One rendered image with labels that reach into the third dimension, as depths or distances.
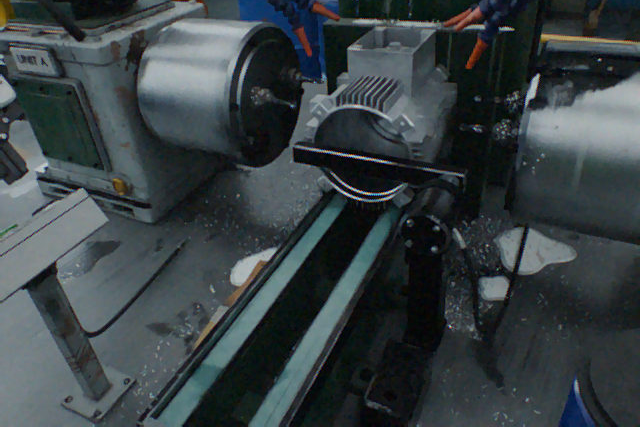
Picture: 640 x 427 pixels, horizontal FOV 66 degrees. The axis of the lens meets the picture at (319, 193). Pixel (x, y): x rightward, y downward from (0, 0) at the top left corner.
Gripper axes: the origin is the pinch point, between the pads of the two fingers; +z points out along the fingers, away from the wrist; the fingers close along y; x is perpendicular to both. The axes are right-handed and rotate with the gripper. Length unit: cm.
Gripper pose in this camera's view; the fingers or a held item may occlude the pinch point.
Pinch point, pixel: (6, 164)
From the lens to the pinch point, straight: 65.0
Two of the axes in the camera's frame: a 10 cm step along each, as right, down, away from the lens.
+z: 5.4, 8.0, 2.5
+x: -7.2, 2.8, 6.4
